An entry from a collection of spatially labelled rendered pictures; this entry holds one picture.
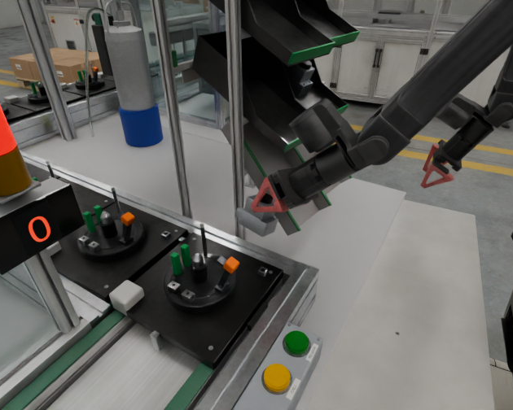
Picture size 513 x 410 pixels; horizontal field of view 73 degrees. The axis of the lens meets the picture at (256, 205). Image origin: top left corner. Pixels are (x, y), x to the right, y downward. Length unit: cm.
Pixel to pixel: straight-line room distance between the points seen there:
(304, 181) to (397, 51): 401
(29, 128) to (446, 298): 161
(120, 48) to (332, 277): 106
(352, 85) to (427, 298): 396
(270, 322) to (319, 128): 35
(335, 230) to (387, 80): 370
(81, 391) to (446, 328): 71
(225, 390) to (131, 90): 115
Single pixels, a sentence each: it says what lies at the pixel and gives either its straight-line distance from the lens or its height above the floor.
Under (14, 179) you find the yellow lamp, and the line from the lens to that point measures 50.
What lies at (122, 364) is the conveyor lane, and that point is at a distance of 70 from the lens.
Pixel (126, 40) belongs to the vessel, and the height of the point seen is 127.
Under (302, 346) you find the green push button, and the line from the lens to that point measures 62.
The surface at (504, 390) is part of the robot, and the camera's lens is 161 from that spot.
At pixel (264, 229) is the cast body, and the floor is 108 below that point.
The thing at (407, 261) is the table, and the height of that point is 86.
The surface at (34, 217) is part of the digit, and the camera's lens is 53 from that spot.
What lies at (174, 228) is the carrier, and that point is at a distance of 85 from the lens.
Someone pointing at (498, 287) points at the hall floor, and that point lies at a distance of 241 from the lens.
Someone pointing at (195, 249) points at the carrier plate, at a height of 97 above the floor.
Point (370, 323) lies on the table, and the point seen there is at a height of 86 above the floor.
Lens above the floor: 149
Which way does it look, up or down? 35 degrees down
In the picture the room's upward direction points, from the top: straight up
